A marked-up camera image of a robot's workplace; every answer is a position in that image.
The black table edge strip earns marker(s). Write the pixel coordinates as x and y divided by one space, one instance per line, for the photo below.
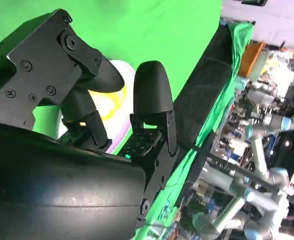
204 85

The orange box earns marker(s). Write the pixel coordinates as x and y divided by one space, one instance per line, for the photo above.
252 58

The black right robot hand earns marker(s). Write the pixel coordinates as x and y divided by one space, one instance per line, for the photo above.
61 190

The green cloth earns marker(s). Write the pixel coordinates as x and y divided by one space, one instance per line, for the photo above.
136 30

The black frame bar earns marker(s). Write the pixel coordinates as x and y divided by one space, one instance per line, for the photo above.
247 175

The lilac plate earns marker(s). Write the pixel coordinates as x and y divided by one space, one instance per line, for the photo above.
126 75

